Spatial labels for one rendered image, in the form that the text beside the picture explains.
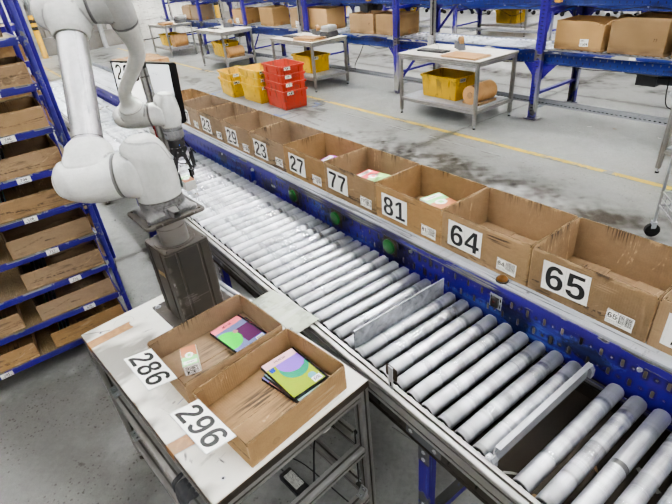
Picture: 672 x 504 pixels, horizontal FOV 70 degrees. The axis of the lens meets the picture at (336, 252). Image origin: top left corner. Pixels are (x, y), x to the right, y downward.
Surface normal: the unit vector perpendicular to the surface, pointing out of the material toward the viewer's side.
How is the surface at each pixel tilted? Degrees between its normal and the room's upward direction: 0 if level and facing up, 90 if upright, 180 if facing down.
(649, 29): 90
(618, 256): 89
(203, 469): 0
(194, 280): 90
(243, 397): 2
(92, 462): 0
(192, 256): 90
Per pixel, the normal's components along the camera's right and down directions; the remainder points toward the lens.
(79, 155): 0.07, -0.11
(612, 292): -0.78, 0.39
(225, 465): -0.08, -0.85
